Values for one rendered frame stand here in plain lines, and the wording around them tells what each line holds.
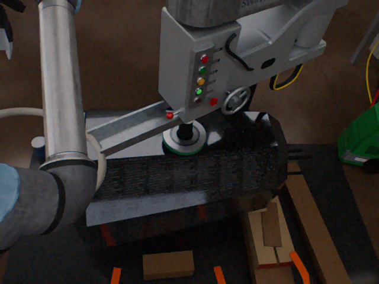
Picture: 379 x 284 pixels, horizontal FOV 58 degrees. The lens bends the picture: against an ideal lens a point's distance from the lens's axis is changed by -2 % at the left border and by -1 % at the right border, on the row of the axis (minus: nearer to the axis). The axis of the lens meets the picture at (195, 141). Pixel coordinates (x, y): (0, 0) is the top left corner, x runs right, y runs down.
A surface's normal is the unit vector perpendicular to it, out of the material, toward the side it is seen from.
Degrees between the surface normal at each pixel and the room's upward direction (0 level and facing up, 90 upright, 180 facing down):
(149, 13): 0
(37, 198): 52
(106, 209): 45
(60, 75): 15
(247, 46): 4
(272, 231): 0
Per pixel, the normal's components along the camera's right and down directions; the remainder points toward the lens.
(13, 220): 0.69, 0.47
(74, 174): 0.50, -0.61
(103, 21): 0.11, -0.60
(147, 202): 0.20, 0.14
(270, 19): -0.44, -0.21
